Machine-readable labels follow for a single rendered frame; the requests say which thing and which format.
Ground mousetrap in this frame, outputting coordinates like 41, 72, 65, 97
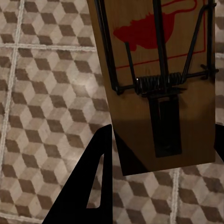
87, 0, 219, 176

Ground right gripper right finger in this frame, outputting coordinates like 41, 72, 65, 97
214, 124, 224, 162

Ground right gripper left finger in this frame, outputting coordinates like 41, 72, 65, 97
42, 124, 113, 224

